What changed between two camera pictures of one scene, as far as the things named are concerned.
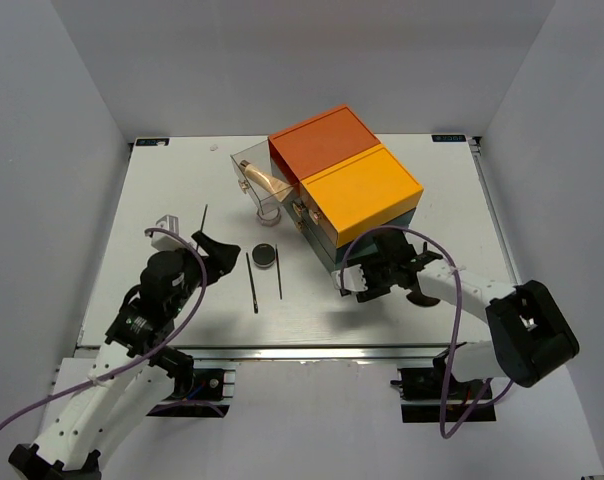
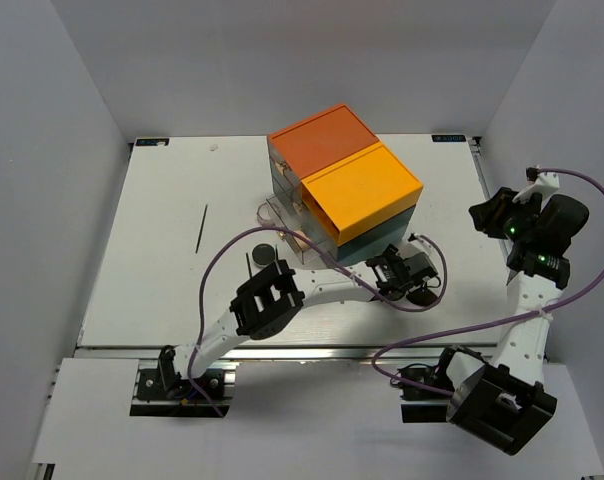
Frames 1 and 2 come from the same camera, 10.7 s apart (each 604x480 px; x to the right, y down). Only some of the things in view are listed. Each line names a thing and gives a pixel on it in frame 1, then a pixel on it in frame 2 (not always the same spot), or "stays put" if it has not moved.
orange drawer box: x=310 y=147 stays put
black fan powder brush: x=417 y=298 stays put
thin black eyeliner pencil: x=203 y=217 stays put
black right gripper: x=372 y=293 → x=488 y=215
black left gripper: x=222 y=257 → x=391 y=255
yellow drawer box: x=354 y=195 stays put
